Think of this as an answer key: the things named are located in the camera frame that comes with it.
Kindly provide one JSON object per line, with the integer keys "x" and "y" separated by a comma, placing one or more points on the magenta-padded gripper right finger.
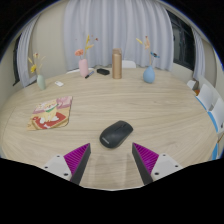
{"x": 165, "y": 165}

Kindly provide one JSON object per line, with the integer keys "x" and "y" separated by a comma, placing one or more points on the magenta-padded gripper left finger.
{"x": 60, "y": 165}

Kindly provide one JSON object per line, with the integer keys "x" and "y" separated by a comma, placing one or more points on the black computer mouse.
{"x": 115, "y": 134}

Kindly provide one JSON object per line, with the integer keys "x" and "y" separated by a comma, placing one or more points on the cat print mouse pad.
{"x": 50, "y": 113}

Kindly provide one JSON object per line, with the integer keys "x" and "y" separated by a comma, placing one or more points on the white and blue chairs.
{"x": 206, "y": 96}

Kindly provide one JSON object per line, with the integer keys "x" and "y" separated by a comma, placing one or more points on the small white remote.
{"x": 59, "y": 83}

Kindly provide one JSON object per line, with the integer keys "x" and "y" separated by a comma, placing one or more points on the green vase with yellow flowers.
{"x": 41, "y": 82}

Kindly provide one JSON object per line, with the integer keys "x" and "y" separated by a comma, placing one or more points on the blue vase with dried flowers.
{"x": 149, "y": 76}

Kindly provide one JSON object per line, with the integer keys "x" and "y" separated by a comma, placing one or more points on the blue marker pen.
{"x": 89, "y": 74}

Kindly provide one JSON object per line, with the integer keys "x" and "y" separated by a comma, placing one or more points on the white chair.
{"x": 129, "y": 64}
{"x": 71, "y": 70}

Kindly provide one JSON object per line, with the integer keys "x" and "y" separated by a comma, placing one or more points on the pink vase with orange flowers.
{"x": 83, "y": 68}

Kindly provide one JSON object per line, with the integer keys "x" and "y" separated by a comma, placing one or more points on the black case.
{"x": 103, "y": 71}

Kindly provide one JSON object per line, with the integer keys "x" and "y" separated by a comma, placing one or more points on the dark window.
{"x": 181, "y": 43}
{"x": 16, "y": 63}

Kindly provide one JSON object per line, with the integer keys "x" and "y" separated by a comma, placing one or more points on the copper drink bottle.
{"x": 117, "y": 65}

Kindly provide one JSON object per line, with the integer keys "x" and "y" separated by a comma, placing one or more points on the narrow white curtain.
{"x": 199, "y": 56}
{"x": 25, "y": 56}

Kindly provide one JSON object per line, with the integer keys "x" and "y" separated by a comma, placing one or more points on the wide white curtain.
{"x": 116, "y": 26}

